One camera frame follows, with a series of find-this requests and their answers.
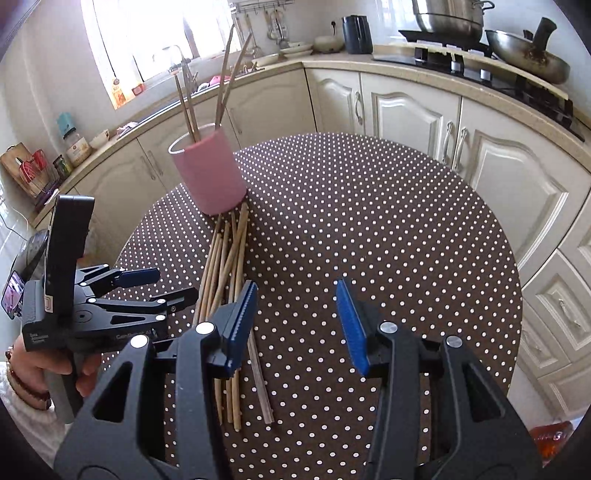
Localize wooden chopstick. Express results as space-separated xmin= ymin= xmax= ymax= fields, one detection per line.
xmin=183 ymin=66 xmax=200 ymax=142
xmin=192 ymin=214 xmax=222 ymax=327
xmin=211 ymin=202 xmax=249 ymax=313
xmin=173 ymin=72 xmax=197 ymax=144
xmin=230 ymin=202 xmax=249 ymax=432
xmin=214 ymin=23 xmax=235 ymax=129
xmin=221 ymin=33 xmax=252 ymax=122
xmin=247 ymin=331 xmax=274 ymax=425

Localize kitchen window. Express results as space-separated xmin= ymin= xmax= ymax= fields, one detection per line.
xmin=81 ymin=1 xmax=240 ymax=110

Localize cream lower kitchen cabinets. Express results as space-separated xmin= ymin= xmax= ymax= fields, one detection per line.
xmin=32 ymin=55 xmax=591 ymax=421

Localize person's left hand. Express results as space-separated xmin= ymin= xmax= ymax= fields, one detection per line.
xmin=9 ymin=335 xmax=101 ymax=397

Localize jar with teal lid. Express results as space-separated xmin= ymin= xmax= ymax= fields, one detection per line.
xmin=56 ymin=112 xmax=92 ymax=167

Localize pink chopstick holder cup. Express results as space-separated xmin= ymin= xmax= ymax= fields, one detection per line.
xmin=168 ymin=124 xmax=246 ymax=216

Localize chrome sink faucet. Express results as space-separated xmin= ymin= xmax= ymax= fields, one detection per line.
xmin=161 ymin=45 xmax=198 ymax=95

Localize white bowl on counter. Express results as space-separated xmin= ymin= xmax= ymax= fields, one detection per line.
xmin=314 ymin=35 xmax=345 ymax=54

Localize black electric kettle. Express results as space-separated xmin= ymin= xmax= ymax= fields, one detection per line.
xmin=342 ymin=15 xmax=373 ymax=55

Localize black gas stove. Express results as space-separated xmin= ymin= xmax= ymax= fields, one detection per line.
xmin=373 ymin=30 xmax=584 ymax=140

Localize stainless steel stock pot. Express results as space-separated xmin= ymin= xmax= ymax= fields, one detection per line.
xmin=412 ymin=0 xmax=496 ymax=42

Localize black phone on mount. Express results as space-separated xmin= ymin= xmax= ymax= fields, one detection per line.
xmin=43 ymin=195 xmax=95 ymax=326

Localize hanging utensil rail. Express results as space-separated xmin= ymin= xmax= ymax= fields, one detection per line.
xmin=228 ymin=1 xmax=294 ymax=48

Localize steel wok black handle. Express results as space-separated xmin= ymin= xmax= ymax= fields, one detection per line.
xmin=485 ymin=17 xmax=571 ymax=85

